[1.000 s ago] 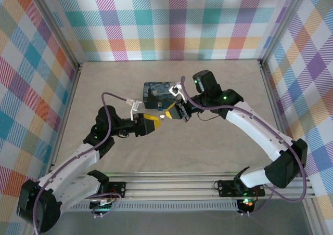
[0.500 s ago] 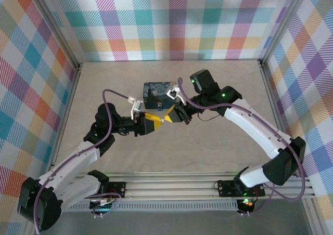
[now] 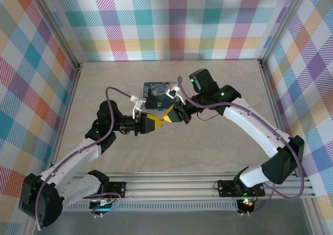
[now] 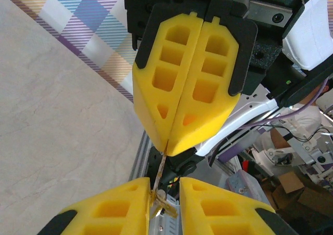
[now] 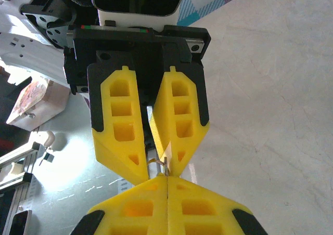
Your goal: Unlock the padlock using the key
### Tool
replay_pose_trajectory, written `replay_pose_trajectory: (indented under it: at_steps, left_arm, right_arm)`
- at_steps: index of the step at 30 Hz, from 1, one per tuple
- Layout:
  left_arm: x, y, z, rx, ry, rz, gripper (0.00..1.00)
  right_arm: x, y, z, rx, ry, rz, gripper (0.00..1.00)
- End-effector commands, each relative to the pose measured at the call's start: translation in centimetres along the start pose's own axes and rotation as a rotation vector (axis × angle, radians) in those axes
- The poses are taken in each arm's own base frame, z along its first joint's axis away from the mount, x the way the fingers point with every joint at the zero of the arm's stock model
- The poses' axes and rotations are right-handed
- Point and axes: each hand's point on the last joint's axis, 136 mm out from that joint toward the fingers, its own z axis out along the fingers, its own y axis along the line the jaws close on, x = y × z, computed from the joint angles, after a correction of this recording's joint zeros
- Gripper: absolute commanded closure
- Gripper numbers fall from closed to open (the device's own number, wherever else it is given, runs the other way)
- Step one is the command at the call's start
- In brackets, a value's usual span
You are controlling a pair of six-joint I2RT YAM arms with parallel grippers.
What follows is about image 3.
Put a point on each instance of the small blue padlock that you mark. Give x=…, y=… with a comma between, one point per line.
x=160, y=106

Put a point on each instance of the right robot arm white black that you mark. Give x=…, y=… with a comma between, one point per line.
x=247, y=123

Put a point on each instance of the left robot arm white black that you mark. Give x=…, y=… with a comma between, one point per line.
x=78, y=154

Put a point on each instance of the aluminium frame post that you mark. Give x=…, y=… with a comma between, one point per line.
x=56, y=27
x=283, y=24

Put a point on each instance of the starry night print tin box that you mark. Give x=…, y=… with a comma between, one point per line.
x=156, y=92

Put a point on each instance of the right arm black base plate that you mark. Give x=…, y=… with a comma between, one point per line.
x=226, y=188

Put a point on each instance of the aluminium table side rail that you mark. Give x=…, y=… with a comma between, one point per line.
x=275, y=107
x=69, y=110

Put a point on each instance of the long aluminium mounting rail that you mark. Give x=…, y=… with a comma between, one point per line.
x=169, y=187

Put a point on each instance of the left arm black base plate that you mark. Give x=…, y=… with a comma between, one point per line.
x=118, y=189

